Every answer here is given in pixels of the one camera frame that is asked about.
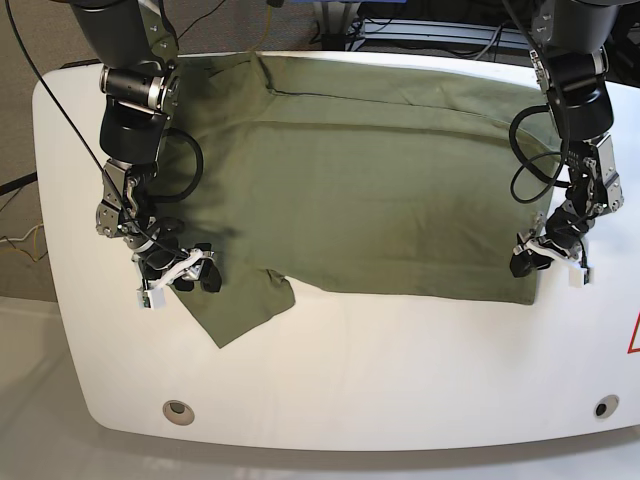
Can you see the right table cable grommet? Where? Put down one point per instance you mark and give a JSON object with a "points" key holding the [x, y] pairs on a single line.
{"points": [[606, 407]]}

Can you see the table cable grommet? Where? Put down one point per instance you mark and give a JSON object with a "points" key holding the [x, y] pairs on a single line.
{"points": [[178, 413], [606, 407]]}

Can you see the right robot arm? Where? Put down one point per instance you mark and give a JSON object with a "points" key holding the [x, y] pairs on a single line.
{"points": [[138, 48]]}

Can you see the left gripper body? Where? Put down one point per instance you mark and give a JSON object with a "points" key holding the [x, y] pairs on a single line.
{"points": [[559, 237]]}

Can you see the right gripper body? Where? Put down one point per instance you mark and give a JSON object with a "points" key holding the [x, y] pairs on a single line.
{"points": [[158, 268]]}

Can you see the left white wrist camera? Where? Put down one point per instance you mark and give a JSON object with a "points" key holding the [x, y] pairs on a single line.
{"points": [[581, 276]]}

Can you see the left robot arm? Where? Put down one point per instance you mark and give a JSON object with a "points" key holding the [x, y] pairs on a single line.
{"points": [[567, 50]]}

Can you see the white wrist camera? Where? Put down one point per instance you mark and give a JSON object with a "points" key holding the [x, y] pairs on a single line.
{"points": [[581, 276], [151, 298]]}

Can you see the red triangle table sticker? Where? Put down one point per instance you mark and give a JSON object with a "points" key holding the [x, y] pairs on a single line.
{"points": [[634, 345]]}

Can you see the left table cable grommet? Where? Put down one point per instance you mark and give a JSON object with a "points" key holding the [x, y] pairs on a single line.
{"points": [[178, 413]]}

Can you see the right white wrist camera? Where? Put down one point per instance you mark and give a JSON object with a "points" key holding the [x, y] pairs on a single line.
{"points": [[151, 298]]}

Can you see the olive green T-shirt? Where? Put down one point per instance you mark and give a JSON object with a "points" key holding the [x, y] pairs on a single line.
{"points": [[352, 178]]}

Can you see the aluminium frame rail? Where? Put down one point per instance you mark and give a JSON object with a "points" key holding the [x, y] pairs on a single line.
{"points": [[465, 41]]}

